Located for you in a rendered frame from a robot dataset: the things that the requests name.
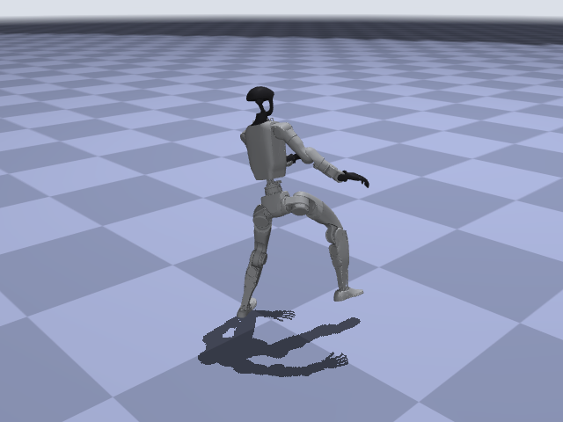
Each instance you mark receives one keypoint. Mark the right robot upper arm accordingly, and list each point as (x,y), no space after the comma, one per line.
(284,131)

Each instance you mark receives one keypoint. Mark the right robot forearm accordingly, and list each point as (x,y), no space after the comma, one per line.
(321,164)

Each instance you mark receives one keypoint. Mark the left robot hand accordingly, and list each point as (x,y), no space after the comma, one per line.
(292,157)

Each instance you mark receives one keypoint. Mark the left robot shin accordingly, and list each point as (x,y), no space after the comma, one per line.
(252,277)

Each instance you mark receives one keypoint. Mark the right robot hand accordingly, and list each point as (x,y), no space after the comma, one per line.
(353,176)

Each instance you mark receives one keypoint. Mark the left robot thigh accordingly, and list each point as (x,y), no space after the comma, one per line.
(262,230)

